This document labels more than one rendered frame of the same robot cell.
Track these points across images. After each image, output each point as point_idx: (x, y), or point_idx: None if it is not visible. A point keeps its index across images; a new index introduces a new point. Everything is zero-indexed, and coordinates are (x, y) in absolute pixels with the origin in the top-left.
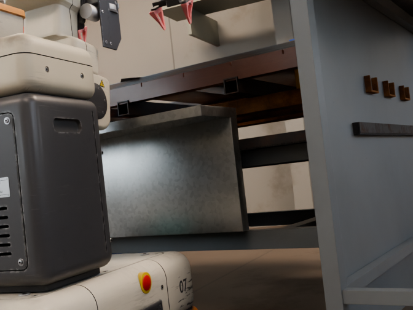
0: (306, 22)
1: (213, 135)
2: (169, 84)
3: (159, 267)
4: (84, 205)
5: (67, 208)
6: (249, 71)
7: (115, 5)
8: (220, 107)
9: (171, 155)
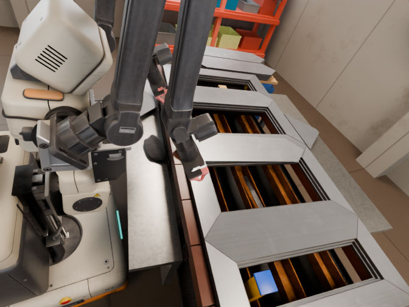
0: None
1: None
2: (178, 190)
3: (86, 290)
4: (7, 296)
5: None
6: (192, 269)
7: (121, 153)
8: (159, 264)
9: None
